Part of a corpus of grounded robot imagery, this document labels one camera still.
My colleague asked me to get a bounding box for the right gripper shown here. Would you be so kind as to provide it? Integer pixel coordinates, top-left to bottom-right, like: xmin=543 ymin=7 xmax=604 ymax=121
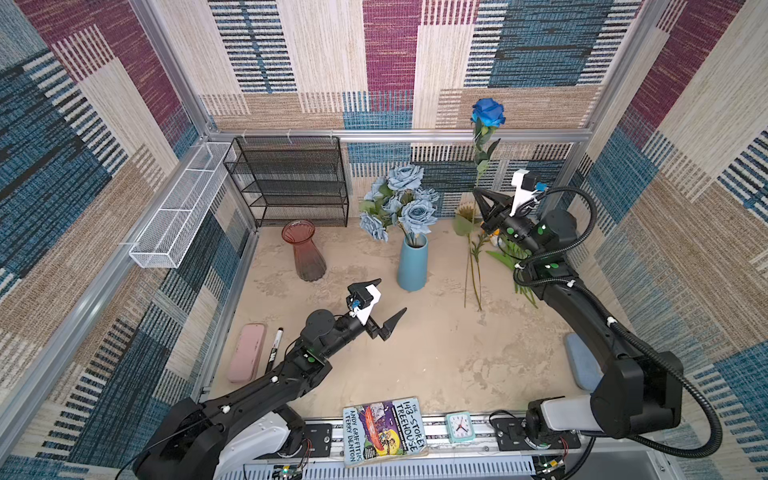
xmin=472 ymin=186 xmax=543 ymax=258

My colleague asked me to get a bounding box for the cream sunflower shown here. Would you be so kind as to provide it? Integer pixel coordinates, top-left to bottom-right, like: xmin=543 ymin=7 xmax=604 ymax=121
xmin=452 ymin=204 xmax=489 ymax=311

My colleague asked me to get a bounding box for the blue ceramic vase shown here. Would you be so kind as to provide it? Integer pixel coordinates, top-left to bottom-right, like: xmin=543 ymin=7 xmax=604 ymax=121
xmin=397 ymin=234 xmax=428 ymax=292

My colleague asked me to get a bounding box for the dark blue rose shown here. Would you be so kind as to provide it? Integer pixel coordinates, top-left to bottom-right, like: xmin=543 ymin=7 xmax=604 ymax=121
xmin=471 ymin=98 xmax=506 ymax=187

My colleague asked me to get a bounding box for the pale blue rose bouquet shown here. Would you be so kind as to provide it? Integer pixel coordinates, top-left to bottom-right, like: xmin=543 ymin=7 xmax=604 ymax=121
xmin=360 ymin=164 xmax=439 ymax=248

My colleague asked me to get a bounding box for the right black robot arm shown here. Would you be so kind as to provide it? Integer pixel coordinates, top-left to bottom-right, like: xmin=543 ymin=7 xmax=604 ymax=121
xmin=473 ymin=187 xmax=723 ymax=459

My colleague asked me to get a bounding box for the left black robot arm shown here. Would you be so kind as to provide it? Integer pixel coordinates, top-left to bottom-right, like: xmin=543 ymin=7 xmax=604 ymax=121
xmin=131 ymin=279 xmax=403 ymax=479

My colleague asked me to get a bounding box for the red ribbed glass vase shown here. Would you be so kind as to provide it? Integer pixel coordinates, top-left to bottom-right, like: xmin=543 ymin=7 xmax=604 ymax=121
xmin=281 ymin=220 xmax=327 ymax=282

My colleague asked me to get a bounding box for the tulip bunch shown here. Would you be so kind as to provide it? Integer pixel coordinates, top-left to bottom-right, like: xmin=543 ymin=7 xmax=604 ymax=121
xmin=486 ymin=229 xmax=537 ymax=308

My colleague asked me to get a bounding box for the black marker pen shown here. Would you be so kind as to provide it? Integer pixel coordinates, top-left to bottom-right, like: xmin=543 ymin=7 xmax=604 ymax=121
xmin=265 ymin=327 xmax=284 ymax=374

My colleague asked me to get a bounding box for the colourful treehouse book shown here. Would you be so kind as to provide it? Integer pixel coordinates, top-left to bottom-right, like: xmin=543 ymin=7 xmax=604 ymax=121
xmin=342 ymin=397 xmax=428 ymax=467

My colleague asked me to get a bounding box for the pink pencil case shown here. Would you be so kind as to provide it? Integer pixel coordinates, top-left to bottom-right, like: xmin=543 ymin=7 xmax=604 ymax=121
xmin=227 ymin=323 xmax=266 ymax=384

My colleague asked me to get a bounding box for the small mint alarm clock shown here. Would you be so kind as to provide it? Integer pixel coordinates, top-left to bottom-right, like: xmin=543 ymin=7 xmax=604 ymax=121
xmin=444 ymin=411 xmax=476 ymax=444

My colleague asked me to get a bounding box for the blue grey oval pad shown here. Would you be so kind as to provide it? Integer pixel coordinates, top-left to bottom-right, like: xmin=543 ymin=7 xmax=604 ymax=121
xmin=564 ymin=333 xmax=603 ymax=392

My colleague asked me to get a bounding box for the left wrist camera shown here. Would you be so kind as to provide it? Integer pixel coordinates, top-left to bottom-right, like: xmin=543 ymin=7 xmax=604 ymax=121
xmin=346 ymin=286 xmax=381 ymax=326

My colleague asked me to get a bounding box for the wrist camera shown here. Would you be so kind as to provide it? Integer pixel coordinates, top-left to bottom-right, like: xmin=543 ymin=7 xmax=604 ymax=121
xmin=510 ymin=169 xmax=548 ymax=217
xmin=346 ymin=286 xmax=381 ymax=326

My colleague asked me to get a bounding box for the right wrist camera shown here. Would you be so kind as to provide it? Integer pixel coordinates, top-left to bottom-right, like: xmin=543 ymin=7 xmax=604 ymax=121
xmin=510 ymin=169 xmax=548 ymax=217

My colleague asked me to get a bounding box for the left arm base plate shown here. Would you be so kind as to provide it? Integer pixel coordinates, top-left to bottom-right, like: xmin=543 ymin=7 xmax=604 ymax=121
xmin=278 ymin=423 xmax=333 ymax=458

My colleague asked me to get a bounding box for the black wire mesh shelf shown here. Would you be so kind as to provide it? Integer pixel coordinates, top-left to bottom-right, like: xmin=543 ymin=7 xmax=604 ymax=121
xmin=223 ymin=136 xmax=349 ymax=227

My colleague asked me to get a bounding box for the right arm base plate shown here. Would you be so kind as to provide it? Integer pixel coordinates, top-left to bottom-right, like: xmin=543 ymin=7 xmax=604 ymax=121
xmin=488 ymin=410 xmax=582 ymax=452

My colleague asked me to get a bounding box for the white wire mesh basket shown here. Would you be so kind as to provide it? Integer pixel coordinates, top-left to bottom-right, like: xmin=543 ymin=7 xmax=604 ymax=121
xmin=129 ymin=142 xmax=229 ymax=269

